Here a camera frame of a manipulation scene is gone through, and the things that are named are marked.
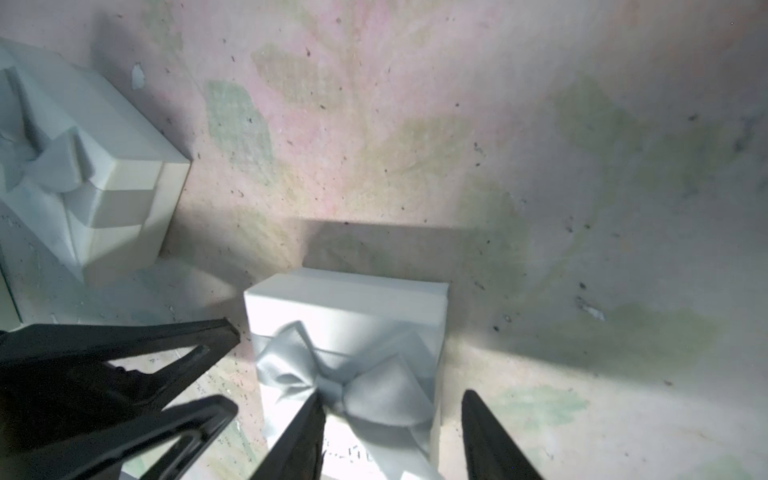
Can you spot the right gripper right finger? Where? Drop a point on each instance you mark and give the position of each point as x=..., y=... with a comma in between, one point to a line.
x=490, y=452

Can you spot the white bow gift box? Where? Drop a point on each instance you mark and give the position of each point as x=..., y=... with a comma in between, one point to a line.
x=82, y=168

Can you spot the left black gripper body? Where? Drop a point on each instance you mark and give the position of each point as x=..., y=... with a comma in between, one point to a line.
x=59, y=413

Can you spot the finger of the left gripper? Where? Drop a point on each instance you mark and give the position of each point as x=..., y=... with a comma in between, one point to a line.
x=206, y=342
x=190, y=429

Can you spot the white bow box lid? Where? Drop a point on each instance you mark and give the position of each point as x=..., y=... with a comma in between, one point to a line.
x=370, y=348

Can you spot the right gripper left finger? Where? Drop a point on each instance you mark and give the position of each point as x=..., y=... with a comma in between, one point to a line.
x=298, y=453

